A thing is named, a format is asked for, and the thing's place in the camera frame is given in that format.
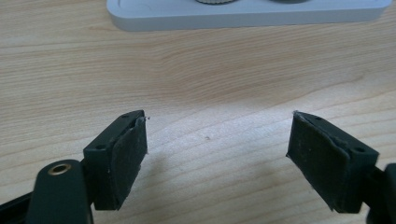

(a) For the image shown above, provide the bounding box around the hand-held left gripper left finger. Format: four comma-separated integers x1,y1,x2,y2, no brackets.
82,109,149,212

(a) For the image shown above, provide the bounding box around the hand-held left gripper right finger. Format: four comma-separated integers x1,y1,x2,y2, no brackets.
286,110,380,215

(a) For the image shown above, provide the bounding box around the small grey white sneaker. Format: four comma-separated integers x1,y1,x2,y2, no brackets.
269,0,311,5
195,0,239,6

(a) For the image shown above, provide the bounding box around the white two-tier shoe rack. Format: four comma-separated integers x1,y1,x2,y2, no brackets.
106,0,393,33

